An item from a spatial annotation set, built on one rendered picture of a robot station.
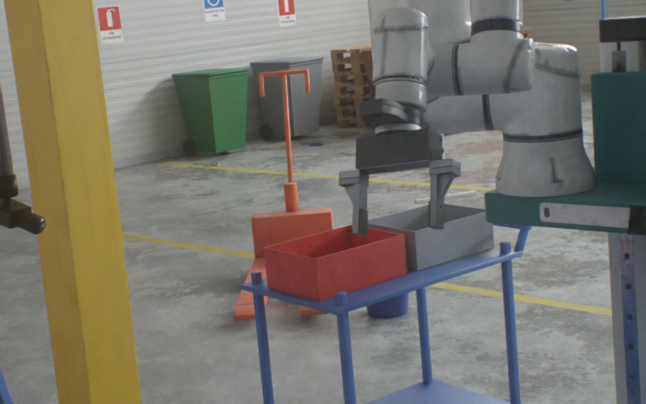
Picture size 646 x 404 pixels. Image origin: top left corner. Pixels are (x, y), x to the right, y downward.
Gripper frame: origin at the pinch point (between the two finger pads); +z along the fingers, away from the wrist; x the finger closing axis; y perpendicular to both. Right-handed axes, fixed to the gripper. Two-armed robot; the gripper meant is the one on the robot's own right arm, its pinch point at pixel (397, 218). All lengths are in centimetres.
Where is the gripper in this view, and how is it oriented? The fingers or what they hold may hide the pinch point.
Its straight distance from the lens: 175.9
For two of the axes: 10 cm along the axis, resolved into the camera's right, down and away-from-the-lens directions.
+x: -8.5, 1.0, 5.2
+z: -0.3, 9.7, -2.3
